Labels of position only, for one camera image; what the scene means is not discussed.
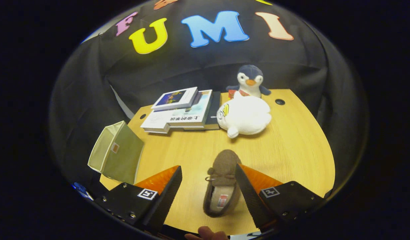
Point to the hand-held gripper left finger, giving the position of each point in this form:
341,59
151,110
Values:
166,203

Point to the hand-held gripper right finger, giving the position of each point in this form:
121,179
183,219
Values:
253,203

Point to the brown fuzzy shoe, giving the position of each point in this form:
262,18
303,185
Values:
224,163

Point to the green fabric storage box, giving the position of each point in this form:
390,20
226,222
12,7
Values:
123,160

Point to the white plush seal toy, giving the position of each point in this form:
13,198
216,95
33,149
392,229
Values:
248,116

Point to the sky-blue cover book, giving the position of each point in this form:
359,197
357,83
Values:
195,113

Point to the black cover book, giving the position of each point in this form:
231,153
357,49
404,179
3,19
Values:
214,110

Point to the blue picture cover book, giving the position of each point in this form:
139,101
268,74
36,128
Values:
175,98

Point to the navy penguin plush toy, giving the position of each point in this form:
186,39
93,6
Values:
249,78

